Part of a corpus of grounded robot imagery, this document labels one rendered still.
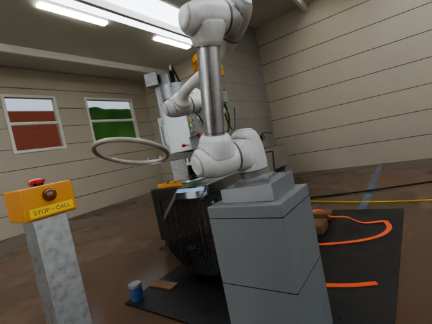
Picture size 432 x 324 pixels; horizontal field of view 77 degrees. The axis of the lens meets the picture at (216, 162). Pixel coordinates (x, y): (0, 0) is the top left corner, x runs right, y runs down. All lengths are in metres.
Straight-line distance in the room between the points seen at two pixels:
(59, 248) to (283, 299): 0.95
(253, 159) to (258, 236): 0.36
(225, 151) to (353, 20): 6.35
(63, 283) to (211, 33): 0.97
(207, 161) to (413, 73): 6.17
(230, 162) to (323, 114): 6.02
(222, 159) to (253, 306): 0.73
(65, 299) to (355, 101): 6.75
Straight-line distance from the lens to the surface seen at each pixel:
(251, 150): 1.33
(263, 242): 1.28
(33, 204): 0.78
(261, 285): 1.39
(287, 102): 7.44
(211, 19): 1.18
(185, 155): 2.21
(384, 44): 7.14
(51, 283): 0.83
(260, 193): 1.27
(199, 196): 2.16
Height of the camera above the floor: 1.09
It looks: 3 degrees down
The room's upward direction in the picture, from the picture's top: 11 degrees counter-clockwise
